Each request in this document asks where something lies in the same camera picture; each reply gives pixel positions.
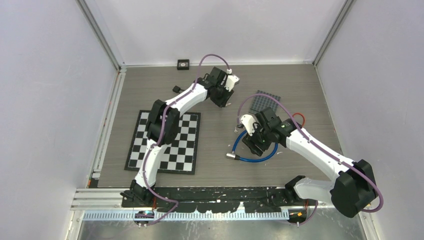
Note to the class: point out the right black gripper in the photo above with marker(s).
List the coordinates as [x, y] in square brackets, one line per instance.
[250, 141]

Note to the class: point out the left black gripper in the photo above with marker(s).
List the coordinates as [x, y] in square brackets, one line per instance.
[222, 102]

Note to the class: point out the blue cable lock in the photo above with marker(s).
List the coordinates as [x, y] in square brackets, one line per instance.
[232, 156]

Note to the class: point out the red cable padlock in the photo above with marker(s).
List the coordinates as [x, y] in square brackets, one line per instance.
[298, 116]

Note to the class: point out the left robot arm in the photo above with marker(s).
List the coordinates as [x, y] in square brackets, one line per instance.
[162, 127]

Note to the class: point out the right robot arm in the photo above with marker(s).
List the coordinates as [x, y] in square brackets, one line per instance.
[351, 185]

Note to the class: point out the grey building plate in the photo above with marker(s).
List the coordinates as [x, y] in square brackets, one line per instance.
[260, 102]

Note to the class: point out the small black square device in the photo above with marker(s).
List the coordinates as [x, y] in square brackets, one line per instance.
[183, 64]

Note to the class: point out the black white chessboard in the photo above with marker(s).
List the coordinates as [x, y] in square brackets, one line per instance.
[179, 158]

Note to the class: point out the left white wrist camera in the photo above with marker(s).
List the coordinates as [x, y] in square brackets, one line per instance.
[231, 80]

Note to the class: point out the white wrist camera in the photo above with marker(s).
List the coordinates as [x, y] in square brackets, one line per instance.
[231, 80]
[248, 121]

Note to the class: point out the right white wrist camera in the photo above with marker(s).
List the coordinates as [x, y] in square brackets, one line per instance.
[248, 121]

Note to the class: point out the black cable padlock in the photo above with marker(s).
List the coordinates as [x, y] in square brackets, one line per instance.
[176, 89]

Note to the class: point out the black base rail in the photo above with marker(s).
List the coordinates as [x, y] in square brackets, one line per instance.
[256, 199]

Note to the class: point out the aluminium frame rail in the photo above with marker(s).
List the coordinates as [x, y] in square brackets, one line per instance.
[149, 215]

